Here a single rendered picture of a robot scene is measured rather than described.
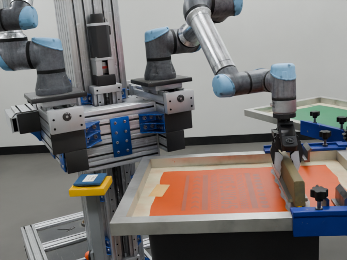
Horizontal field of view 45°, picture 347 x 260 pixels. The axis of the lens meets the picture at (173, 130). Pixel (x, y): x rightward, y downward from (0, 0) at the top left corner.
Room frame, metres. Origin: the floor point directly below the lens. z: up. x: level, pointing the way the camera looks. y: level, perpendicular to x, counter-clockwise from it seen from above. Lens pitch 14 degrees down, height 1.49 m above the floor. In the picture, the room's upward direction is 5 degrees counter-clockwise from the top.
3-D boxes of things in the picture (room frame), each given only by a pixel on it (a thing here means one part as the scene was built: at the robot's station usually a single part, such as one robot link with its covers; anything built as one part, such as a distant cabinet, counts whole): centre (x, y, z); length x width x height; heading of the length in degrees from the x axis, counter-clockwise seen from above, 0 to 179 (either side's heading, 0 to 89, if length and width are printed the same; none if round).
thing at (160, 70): (1.97, 0.04, 1.31); 0.15 x 0.15 x 0.10
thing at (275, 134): (1.29, -0.35, 1.14); 0.09 x 0.08 x 0.12; 174
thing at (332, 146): (1.53, -0.50, 0.97); 0.30 x 0.05 x 0.07; 84
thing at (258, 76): (1.38, -0.30, 1.29); 0.11 x 0.11 x 0.08; 20
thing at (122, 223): (1.28, -0.23, 0.97); 0.79 x 0.58 x 0.04; 84
